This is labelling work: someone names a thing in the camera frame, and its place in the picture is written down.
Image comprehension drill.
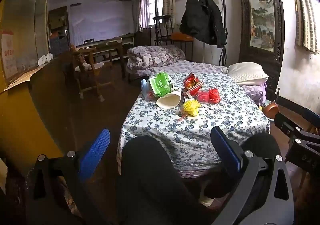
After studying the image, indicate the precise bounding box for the folded floral quilt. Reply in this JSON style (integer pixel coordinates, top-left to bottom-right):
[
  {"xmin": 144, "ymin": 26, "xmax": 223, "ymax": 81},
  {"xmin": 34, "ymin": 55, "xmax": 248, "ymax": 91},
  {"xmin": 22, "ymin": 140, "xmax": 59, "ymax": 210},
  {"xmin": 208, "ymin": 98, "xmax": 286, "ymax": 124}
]
[{"xmin": 126, "ymin": 45, "xmax": 186, "ymax": 76}]

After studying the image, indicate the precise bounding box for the wooden chair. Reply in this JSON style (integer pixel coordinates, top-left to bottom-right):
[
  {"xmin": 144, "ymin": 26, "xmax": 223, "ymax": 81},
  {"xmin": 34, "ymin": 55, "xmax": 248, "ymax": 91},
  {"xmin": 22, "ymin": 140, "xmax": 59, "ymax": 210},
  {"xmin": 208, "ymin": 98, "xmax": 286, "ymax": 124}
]
[
  {"xmin": 64, "ymin": 46, "xmax": 105, "ymax": 103},
  {"xmin": 106, "ymin": 40, "xmax": 127, "ymax": 79}
]

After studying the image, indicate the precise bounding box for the white paper cup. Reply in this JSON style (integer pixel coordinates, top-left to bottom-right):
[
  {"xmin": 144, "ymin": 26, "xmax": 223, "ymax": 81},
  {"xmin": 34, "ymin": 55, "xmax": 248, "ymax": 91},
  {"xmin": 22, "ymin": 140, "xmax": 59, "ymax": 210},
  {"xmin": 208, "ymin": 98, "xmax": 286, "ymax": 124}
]
[{"xmin": 156, "ymin": 88, "xmax": 182, "ymax": 110}]

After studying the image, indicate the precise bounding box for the cardboard sheet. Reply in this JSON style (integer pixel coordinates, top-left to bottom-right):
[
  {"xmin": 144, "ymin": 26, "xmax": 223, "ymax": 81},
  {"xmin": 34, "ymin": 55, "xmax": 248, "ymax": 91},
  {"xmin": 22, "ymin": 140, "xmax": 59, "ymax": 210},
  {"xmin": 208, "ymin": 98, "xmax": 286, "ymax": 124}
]
[{"xmin": 4, "ymin": 65, "xmax": 50, "ymax": 91}]

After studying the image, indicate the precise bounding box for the window with wooden frame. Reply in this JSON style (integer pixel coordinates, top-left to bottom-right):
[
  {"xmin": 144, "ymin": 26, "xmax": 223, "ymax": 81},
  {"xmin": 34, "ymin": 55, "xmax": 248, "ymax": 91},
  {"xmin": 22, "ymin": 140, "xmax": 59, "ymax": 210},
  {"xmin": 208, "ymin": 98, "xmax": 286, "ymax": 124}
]
[{"xmin": 141, "ymin": 0, "xmax": 165, "ymax": 28}]

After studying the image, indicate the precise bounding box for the yellow foam fruit net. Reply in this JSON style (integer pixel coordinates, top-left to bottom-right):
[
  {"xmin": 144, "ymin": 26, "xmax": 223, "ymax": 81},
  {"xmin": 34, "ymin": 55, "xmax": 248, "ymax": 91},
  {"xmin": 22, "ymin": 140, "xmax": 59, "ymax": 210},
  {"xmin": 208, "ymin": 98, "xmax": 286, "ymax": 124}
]
[{"xmin": 182, "ymin": 99, "xmax": 201, "ymax": 117}]

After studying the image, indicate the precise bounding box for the cluttered storage shelf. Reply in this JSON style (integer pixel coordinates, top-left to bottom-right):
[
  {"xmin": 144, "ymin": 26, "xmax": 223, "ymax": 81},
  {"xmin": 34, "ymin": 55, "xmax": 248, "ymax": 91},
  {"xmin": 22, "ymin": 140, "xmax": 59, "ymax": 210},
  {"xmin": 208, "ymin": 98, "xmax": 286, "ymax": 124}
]
[{"xmin": 47, "ymin": 6, "xmax": 70, "ymax": 56}]

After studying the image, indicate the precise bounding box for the striped window curtain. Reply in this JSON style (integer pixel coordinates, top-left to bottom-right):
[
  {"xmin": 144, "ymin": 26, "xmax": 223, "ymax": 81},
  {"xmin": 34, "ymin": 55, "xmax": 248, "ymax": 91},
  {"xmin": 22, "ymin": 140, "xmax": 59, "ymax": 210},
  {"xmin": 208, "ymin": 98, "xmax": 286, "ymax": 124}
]
[{"xmin": 286, "ymin": 0, "xmax": 320, "ymax": 55}]

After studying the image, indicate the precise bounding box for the orange seat metal chair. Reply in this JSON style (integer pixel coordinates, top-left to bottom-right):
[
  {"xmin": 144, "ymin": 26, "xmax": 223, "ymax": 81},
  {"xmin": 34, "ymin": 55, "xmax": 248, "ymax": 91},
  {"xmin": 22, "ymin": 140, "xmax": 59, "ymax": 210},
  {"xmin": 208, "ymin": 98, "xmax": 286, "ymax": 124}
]
[{"xmin": 171, "ymin": 32, "xmax": 195, "ymax": 62}]

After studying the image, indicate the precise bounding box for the person's left leg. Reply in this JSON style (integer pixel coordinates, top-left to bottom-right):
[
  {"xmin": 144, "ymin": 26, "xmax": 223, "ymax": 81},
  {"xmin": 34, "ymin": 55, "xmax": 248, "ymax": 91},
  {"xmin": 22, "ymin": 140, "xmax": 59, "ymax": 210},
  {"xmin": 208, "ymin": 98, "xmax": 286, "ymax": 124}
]
[{"xmin": 117, "ymin": 136, "xmax": 208, "ymax": 225}]

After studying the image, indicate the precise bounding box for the white wall sheet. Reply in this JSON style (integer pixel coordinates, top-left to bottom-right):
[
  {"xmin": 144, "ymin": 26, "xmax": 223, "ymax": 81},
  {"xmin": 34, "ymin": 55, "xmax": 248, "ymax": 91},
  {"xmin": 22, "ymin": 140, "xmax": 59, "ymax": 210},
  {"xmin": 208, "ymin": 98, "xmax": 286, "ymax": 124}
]
[{"xmin": 69, "ymin": 1, "xmax": 137, "ymax": 46}]

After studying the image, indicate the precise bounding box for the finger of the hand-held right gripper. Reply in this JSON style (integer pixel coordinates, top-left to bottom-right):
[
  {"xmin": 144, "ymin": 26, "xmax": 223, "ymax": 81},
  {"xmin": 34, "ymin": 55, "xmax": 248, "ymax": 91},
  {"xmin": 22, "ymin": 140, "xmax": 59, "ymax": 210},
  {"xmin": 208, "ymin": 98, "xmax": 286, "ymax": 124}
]
[
  {"xmin": 274, "ymin": 112, "xmax": 320, "ymax": 141},
  {"xmin": 303, "ymin": 107, "xmax": 320, "ymax": 126}
]

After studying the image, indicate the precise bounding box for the carved framed landscape painting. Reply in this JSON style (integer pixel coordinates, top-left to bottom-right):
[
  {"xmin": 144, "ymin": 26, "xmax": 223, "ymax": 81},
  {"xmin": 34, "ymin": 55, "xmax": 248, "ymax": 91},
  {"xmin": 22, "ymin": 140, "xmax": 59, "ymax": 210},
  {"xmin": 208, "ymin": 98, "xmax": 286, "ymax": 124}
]
[{"xmin": 236, "ymin": 0, "xmax": 285, "ymax": 91}]

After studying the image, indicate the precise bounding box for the long wooden desk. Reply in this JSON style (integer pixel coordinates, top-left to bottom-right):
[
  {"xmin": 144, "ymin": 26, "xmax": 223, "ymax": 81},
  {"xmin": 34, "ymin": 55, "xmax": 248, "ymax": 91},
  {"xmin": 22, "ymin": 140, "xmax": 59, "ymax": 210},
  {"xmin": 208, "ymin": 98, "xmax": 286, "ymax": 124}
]
[{"xmin": 75, "ymin": 34, "xmax": 137, "ymax": 66}]

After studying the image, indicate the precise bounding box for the red snack wrapper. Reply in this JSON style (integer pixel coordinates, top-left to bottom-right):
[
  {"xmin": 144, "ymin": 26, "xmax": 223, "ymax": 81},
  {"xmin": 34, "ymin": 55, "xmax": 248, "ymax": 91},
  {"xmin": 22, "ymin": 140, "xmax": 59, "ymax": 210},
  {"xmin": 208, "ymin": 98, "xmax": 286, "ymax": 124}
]
[{"xmin": 182, "ymin": 72, "xmax": 202, "ymax": 97}]

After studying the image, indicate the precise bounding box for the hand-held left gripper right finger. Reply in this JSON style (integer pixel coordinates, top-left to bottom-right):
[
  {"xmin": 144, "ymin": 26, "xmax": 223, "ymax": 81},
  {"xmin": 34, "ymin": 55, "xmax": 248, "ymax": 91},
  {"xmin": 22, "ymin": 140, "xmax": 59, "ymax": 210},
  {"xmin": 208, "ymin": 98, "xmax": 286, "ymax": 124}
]
[{"xmin": 210, "ymin": 126, "xmax": 295, "ymax": 225}]

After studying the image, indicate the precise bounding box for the white quilted pillow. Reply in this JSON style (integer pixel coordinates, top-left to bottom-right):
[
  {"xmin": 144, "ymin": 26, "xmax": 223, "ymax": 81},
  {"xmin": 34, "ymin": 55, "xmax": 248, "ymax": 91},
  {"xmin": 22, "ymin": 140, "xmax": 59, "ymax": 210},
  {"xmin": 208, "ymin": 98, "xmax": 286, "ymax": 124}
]
[{"xmin": 226, "ymin": 62, "xmax": 270, "ymax": 87}]

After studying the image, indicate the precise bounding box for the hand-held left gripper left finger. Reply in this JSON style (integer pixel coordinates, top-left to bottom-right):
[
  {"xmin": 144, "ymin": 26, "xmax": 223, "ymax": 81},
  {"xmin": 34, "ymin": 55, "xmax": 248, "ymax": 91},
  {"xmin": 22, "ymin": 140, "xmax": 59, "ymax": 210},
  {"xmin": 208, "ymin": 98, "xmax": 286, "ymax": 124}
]
[{"xmin": 25, "ymin": 129, "xmax": 118, "ymax": 225}]

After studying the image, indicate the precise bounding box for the green snack packet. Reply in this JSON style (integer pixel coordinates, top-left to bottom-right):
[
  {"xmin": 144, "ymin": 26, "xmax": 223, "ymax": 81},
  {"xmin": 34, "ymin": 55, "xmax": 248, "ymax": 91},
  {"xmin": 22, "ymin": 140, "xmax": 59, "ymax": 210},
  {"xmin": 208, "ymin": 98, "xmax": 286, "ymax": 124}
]
[{"xmin": 147, "ymin": 71, "xmax": 173, "ymax": 98}]

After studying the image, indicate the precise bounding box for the clear red snack packet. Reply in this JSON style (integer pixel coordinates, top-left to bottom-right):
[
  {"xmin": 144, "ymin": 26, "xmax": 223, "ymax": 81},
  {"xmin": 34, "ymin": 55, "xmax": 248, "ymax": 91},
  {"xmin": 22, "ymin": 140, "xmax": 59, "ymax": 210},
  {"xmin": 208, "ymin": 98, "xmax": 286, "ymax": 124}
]
[{"xmin": 196, "ymin": 90, "xmax": 210, "ymax": 103}]

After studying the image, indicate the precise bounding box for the black jacket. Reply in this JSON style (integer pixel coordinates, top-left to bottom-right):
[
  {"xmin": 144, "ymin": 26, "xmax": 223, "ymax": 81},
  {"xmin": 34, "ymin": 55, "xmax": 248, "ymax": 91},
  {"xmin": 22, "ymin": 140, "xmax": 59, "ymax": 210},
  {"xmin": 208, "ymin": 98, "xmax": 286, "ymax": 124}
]
[{"xmin": 179, "ymin": 0, "xmax": 227, "ymax": 48}]

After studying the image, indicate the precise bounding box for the red and white wall notice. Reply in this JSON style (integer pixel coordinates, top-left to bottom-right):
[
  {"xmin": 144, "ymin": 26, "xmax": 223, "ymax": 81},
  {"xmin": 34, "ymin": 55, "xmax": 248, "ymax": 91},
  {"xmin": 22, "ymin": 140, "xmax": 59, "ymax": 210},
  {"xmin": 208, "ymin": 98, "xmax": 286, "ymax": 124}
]
[{"xmin": 0, "ymin": 30, "xmax": 18, "ymax": 81}]

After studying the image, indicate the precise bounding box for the red foam fruit net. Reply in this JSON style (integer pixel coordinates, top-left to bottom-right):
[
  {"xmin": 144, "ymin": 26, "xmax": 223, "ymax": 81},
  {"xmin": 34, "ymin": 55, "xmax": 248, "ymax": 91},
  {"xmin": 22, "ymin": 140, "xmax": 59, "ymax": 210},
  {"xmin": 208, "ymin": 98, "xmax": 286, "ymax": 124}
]
[{"xmin": 209, "ymin": 87, "xmax": 222, "ymax": 104}]

